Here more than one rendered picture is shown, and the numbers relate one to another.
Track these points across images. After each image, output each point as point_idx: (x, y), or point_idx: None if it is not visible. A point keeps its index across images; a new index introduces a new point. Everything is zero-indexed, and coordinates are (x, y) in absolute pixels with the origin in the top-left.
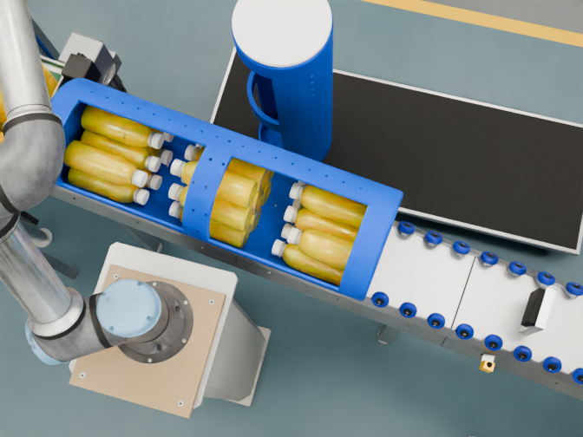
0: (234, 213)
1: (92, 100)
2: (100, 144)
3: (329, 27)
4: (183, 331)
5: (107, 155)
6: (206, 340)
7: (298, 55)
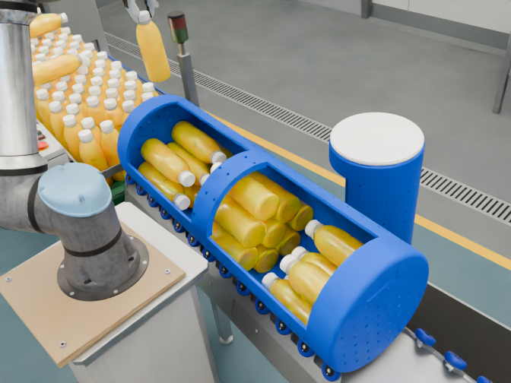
0: (243, 219)
1: (186, 105)
2: (176, 151)
3: (417, 150)
4: (122, 283)
5: (172, 152)
6: (136, 301)
7: (378, 159)
